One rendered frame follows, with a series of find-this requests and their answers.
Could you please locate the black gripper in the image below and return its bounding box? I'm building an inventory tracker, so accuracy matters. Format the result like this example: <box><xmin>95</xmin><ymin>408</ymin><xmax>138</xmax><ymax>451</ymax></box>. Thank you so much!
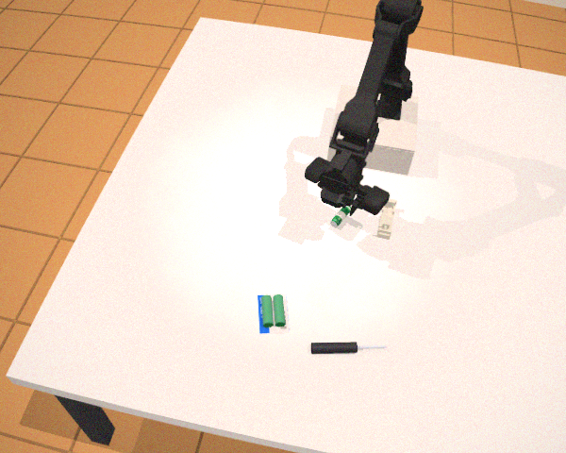
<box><xmin>305</xmin><ymin>157</ymin><xmax>390</xmax><ymax>216</ymax></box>

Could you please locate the black-handled screwdriver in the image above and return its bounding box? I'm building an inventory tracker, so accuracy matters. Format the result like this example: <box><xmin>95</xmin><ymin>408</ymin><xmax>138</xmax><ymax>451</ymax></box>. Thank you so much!
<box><xmin>311</xmin><ymin>342</ymin><xmax>388</xmax><ymax>354</ymax></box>

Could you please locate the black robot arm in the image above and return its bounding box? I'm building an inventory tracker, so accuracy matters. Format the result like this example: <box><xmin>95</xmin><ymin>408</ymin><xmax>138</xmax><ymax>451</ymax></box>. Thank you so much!
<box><xmin>320</xmin><ymin>0</ymin><xmax>424</xmax><ymax>209</ymax></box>

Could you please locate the green and white battery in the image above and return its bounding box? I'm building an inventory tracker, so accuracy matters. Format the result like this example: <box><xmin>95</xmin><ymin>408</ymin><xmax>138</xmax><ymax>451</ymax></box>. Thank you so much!
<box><xmin>330</xmin><ymin>206</ymin><xmax>351</xmax><ymax>227</ymax></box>

